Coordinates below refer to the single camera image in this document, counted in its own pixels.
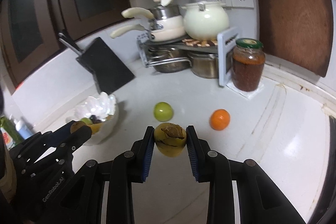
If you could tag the small dark grapes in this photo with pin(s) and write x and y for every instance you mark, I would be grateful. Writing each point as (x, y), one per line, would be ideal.
(94, 119)

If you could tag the brown kiwi fruit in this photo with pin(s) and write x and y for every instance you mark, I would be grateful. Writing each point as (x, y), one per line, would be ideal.
(76, 125)

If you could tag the green apple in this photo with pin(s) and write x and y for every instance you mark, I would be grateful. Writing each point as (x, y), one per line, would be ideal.
(87, 121)
(163, 112)

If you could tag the steel pot upper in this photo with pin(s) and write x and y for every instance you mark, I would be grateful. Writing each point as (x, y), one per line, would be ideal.
(165, 12)

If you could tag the orange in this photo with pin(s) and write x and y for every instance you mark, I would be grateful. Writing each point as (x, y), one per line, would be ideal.
(220, 119)

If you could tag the white ceramic pot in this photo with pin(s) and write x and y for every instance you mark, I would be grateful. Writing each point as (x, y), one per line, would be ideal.
(205, 20)

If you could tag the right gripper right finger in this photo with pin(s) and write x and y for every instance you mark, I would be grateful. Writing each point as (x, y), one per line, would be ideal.
(260, 199)

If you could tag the knife handles in block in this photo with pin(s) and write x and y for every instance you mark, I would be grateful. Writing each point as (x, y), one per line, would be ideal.
(68, 42)

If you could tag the dark wooden window frame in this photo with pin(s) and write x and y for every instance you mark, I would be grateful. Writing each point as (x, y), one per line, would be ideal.
(29, 29)

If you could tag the brown wooden cutting board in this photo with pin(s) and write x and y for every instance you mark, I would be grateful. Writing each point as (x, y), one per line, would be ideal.
(298, 31)

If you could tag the green detergent bottle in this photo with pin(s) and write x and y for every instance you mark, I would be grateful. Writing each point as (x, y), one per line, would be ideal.
(10, 134)

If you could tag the steel pot lower left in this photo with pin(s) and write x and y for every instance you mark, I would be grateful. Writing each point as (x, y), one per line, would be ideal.
(168, 60)

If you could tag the long yellow banana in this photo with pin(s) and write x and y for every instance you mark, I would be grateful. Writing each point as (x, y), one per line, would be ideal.
(170, 139)

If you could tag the steel pot lower right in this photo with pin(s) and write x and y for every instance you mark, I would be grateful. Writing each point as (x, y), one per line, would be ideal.
(204, 65)

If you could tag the glass jar of sauce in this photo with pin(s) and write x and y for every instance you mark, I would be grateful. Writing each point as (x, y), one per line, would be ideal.
(248, 61)

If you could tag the cream frying pan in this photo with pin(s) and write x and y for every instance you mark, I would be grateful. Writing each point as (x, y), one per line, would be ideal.
(154, 36)

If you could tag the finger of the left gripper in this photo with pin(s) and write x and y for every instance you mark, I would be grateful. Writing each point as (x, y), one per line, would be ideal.
(39, 143)
(71, 139)

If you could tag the cream saucepan with handle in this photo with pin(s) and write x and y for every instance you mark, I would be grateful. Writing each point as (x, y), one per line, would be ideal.
(154, 24)

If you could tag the steel pot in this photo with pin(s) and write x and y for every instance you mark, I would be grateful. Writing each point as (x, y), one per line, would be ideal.
(204, 65)
(168, 60)
(165, 12)

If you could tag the white scalloped fruit bowl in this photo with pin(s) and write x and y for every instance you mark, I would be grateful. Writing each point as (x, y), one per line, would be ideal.
(105, 108)

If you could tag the black knife block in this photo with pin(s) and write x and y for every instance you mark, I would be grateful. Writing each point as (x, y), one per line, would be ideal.
(108, 71)

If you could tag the woven trivet mat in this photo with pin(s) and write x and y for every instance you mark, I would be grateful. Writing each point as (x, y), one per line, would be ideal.
(200, 43)

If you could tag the grey pot rack shelf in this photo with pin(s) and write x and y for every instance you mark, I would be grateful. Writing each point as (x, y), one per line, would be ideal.
(226, 42)

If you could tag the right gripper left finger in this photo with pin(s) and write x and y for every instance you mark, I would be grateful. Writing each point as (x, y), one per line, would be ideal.
(106, 188)

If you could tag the small yellow banana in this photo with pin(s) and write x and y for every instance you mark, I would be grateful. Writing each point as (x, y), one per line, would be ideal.
(95, 128)

